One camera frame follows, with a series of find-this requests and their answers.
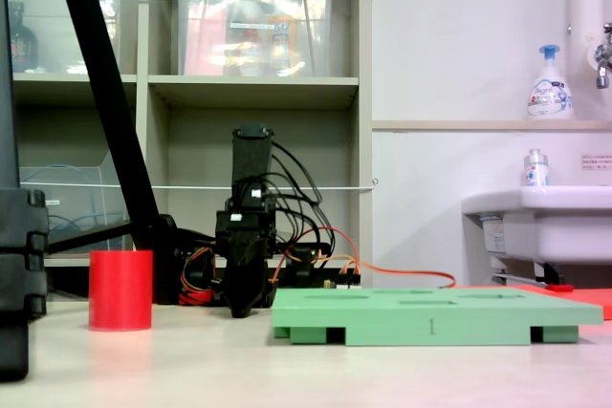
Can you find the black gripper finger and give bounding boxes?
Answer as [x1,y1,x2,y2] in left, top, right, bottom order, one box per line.
[248,254,273,310]
[224,254,257,320]

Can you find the red cylinder block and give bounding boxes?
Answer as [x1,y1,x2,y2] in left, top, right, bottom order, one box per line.
[88,248,155,333]

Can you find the green shape-hole board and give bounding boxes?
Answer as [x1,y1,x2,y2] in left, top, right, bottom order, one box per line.
[271,287,604,348]

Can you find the circuit board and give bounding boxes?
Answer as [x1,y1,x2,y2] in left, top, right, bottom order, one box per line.
[321,268,362,291]

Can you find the beige shelf unit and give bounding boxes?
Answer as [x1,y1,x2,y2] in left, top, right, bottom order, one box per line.
[0,0,375,303]

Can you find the clear file tray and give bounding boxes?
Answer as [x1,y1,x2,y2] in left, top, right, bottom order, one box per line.
[18,149,134,259]

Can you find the orange spray bottle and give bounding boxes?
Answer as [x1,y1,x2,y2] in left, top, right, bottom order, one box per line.
[267,0,300,75]

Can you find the black tripod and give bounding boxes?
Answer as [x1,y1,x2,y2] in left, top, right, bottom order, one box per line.
[45,0,186,307]

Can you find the large clear plastic bin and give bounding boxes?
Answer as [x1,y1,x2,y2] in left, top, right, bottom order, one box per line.
[176,0,337,78]

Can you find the notched black stack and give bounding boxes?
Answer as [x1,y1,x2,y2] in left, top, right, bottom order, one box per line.
[0,187,50,383]

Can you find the white sink sticker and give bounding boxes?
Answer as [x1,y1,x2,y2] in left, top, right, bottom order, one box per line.
[479,213,508,255]

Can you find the dark grey upright panel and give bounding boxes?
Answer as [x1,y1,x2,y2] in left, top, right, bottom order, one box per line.
[0,0,22,190]

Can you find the dark round bottle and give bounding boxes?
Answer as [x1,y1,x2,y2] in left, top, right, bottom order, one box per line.
[8,1,40,75]

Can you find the small clear sanitizer bottle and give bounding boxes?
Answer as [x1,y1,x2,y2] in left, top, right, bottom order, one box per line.
[521,148,551,188]

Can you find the white sink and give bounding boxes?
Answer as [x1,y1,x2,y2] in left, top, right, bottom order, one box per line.
[460,183,612,286]

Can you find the white pump soap bottle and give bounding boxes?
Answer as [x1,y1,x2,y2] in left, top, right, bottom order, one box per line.
[526,44,576,121]

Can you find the metal faucet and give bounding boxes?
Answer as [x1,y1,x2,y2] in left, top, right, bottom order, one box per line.
[592,21,612,91]

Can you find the red orange wire bundle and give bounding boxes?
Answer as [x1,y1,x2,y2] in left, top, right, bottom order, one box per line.
[178,247,217,307]

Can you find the black arm wires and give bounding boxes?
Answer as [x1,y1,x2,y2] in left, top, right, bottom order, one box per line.
[265,139,337,266]

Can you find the orange cable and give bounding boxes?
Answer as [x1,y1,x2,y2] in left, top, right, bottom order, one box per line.
[329,225,457,290]

